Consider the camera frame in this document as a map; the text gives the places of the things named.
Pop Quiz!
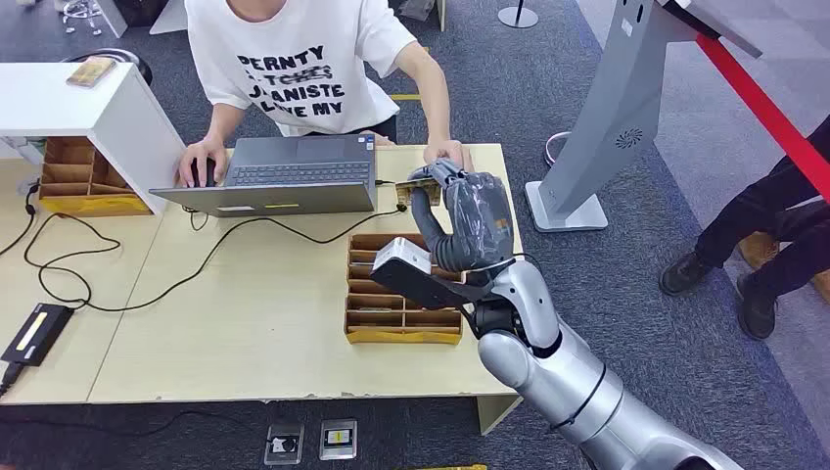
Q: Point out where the grey kiosk stand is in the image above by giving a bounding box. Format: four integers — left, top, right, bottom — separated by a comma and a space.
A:
524, 0, 765, 233

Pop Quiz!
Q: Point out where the black device plug cable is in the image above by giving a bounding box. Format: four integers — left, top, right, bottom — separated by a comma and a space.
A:
0, 361, 27, 399

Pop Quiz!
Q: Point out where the yellow patterned ID card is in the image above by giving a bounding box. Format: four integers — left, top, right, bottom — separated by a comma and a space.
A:
395, 179, 443, 209

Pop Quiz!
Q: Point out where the chrome chair base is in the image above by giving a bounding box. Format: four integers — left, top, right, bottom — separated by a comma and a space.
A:
61, 0, 105, 37

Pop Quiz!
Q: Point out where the black computer mouse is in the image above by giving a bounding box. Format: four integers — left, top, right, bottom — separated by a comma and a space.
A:
191, 157, 218, 189

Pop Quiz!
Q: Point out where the round stanchion base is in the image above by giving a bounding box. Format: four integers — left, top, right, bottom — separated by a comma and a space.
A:
497, 0, 540, 29

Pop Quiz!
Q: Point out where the black shoe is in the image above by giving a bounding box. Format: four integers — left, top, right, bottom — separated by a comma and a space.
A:
659, 251, 715, 297
735, 272, 778, 342

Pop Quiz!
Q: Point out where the bystander person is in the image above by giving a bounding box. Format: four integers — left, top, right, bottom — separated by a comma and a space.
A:
658, 117, 830, 342

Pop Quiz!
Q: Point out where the black box yellow label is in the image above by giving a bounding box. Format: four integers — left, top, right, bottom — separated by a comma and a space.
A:
0, 303, 75, 368

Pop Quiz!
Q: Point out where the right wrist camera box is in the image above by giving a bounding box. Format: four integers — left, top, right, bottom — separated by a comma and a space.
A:
369, 236, 484, 311

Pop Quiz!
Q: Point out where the white floor panel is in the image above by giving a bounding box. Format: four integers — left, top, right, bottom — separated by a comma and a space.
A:
149, 0, 191, 35

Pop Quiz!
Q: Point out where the grey laptop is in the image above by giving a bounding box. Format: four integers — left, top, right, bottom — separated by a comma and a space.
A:
149, 134, 379, 218

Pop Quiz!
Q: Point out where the red barrier belt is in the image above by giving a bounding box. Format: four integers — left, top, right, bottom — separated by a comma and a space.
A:
695, 32, 830, 204

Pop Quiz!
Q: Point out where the floor socket plate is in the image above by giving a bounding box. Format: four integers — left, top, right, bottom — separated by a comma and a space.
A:
318, 418, 359, 462

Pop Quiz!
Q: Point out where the person's right hand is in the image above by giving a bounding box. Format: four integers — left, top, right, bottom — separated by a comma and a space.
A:
177, 137, 229, 189

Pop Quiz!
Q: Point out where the black laptop power cable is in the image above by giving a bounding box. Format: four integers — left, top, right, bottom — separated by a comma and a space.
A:
23, 178, 411, 314

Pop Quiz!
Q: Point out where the white shelf box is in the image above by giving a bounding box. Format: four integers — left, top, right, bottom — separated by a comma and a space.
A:
0, 61, 188, 216

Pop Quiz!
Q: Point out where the chrome ring base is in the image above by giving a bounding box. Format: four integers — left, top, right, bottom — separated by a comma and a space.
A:
544, 131, 572, 168

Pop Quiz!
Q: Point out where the floor socket with plug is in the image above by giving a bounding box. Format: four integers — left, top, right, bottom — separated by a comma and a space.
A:
263, 422, 306, 467

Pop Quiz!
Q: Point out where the person's left hand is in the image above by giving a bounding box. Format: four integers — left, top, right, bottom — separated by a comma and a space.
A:
424, 139, 475, 173

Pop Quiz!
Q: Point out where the wooden card organizer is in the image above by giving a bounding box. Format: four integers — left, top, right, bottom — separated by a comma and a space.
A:
37, 136, 154, 218
344, 232, 465, 347

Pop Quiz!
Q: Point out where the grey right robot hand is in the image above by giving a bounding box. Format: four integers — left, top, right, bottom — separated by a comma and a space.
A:
408, 157, 517, 274

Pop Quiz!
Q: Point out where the black cable with connector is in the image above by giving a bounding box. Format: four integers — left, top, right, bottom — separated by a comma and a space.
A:
0, 183, 40, 259

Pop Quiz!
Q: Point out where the black round stool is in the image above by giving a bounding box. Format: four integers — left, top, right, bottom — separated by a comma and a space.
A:
61, 48, 154, 87

